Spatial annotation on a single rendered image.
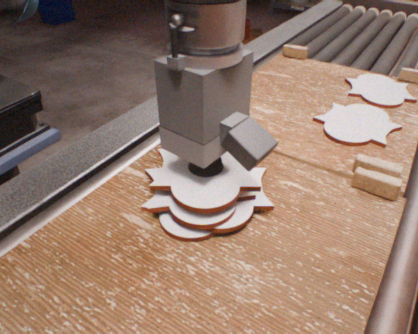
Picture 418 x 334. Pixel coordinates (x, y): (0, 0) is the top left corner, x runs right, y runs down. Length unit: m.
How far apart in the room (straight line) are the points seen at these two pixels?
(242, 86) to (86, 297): 0.26
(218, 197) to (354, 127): 0.31
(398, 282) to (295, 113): 0.35
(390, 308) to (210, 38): 0.31
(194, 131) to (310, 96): 0.41
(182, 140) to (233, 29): 0.12
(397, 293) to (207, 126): 0.26
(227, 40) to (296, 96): 0.41
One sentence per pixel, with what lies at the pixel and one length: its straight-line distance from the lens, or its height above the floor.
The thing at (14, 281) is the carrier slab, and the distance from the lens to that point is 0.43.
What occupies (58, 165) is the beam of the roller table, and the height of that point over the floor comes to 0.91.
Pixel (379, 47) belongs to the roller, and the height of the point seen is 0.91.
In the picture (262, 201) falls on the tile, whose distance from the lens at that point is 0.44.
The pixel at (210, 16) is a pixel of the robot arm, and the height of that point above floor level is 1.17.
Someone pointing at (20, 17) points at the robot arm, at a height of 1.08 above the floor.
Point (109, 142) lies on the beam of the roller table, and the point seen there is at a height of 0.91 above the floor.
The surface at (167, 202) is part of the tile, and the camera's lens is 0.42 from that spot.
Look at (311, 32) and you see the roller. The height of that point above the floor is 0.92.
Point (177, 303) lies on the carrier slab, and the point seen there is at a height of 0.94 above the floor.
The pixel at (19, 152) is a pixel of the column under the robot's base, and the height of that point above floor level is 0.87.
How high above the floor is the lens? 1.24
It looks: 36 degrees down
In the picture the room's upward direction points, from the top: straight up
